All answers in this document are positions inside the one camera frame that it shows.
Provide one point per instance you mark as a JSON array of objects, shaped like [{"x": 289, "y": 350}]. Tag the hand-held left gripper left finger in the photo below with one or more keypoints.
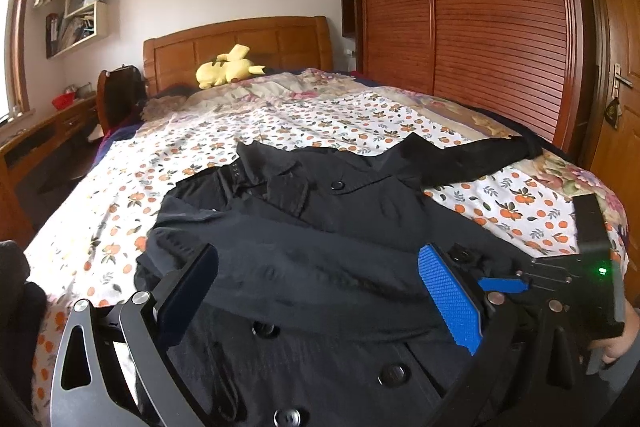
[{"x": 187, "y": 292}]

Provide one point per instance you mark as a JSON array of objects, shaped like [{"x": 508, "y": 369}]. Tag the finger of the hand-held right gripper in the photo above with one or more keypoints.
[
  {"x": 505, "y": 284},
  {"x": 465, "y": 257}
]

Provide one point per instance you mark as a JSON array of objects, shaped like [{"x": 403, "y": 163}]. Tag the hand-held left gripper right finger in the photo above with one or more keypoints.
[{"x": 450, "y": 297}]

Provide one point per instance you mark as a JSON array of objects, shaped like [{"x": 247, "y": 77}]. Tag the black coat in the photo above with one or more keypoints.
[{"x": 325, "y": 247}]

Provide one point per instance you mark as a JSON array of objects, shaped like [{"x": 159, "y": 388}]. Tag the person's right forearm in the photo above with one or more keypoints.
[{"x": 625, "y": 397}]

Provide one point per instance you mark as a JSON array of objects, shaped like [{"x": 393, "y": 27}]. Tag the person's right hand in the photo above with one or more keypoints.
[{"x": 622, "y": 342}]

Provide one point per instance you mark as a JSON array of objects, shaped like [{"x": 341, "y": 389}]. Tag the orange print bed sheet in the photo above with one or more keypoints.
[{"x": 200, "y": 147}]

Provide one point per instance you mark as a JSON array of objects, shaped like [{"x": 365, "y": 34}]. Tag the dark cloth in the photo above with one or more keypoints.
[{"x": 15, "y": 307}]

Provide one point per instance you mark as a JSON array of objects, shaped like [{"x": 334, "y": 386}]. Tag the wooden chair with black bag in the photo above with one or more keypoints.
[{"x": 120, "y": 92}]

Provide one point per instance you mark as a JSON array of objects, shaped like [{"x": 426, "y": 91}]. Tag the wooden desk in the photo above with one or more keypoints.
[{"x": 35, "y": 137}]

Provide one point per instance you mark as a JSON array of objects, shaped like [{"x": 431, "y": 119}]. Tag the yellow plush toy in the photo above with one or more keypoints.
[{"x": 225, "y": 69}]

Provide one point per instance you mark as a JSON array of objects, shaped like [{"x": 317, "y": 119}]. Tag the red bowl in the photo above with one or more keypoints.
[{"x": 63, "y": 102}]

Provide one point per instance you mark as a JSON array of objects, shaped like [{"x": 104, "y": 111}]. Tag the floral quilt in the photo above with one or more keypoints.
[{"x": 300, "y": 82}]

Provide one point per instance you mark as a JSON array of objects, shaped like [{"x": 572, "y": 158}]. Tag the wooden slatted wardrobe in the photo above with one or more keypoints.
[{"x": 475, "y": 7}]

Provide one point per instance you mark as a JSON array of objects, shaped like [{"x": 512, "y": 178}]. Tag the wooden headboard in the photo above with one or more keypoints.
[{"x": 225, "y": 42}]

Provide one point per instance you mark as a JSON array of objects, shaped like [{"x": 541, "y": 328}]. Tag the wooden door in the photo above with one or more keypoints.
[{"x": 620, "y": 22}]

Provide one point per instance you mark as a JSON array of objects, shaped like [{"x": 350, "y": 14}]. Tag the white wall shelf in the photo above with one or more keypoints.
[{"x": 85, "y": 7}]

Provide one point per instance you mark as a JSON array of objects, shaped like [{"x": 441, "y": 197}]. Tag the wooden window frame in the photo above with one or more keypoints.
[{"x": 20, "y": 32}]

